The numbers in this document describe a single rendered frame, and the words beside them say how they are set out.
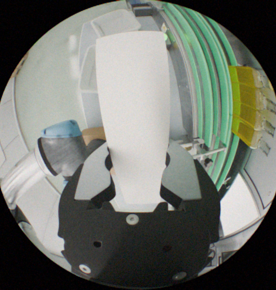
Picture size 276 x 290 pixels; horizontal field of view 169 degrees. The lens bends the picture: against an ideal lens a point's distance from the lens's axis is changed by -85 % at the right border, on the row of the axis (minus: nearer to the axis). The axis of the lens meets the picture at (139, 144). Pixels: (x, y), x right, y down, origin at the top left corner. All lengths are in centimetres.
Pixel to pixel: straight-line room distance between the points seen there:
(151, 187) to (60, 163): 21
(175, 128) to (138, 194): 40
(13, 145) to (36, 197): 160
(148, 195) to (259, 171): 48
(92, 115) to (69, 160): 31
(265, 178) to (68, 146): 67
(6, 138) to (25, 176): 311
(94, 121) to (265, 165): 80
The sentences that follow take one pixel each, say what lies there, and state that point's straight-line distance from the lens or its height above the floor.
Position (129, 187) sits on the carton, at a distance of 15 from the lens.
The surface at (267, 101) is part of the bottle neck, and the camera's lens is 31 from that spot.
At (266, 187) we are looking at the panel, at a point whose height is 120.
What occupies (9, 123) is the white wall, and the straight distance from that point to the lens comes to 352.
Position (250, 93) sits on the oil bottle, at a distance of 32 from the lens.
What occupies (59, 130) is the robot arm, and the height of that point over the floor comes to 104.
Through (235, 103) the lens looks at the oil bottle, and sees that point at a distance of 36.
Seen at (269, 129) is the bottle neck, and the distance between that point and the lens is 31.
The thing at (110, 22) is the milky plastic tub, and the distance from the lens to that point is 63.
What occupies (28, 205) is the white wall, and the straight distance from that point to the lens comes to 350.
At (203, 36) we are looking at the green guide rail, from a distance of 42.
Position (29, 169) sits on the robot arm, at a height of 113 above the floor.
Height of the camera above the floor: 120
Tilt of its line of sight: 59 degrees down
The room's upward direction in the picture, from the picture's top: 178 degrees counter-clockwise
